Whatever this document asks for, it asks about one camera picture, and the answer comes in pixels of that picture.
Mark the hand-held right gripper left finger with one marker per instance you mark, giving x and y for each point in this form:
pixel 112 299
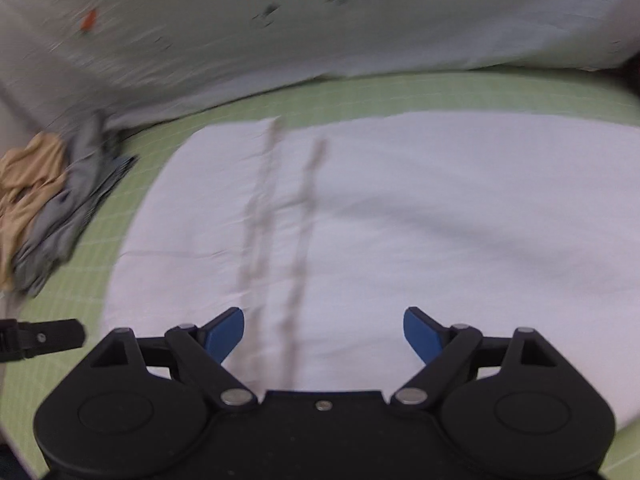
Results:
pixel 227 334

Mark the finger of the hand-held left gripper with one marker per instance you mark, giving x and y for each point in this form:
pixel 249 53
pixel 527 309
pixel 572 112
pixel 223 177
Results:
pixel 55 336

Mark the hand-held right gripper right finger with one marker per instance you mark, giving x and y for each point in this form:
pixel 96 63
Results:
pixel 421 334

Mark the white garment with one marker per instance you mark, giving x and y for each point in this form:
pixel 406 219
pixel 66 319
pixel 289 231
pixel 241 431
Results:
pixel 400 220

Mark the grey garment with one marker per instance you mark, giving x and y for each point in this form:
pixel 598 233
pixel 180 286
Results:
pixel 60 225

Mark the beige garment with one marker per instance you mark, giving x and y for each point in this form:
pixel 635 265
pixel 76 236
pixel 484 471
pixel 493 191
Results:
pixel 25 180

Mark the blue striped cloth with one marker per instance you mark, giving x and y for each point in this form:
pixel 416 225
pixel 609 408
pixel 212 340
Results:
pixel 117 171

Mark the green grid cutting mat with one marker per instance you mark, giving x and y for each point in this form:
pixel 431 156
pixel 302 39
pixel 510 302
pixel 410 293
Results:
pixel 150 150

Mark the white carrot print quilt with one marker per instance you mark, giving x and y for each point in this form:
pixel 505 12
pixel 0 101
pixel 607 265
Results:
pixel 350 30

